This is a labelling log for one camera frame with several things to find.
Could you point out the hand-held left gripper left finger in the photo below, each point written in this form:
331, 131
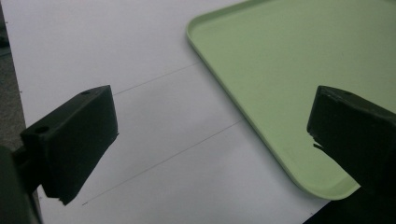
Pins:
71, 146

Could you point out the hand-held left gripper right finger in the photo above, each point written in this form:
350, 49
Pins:
358, 137

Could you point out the light green plastic tray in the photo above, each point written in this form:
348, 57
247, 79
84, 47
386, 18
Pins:
280, 77

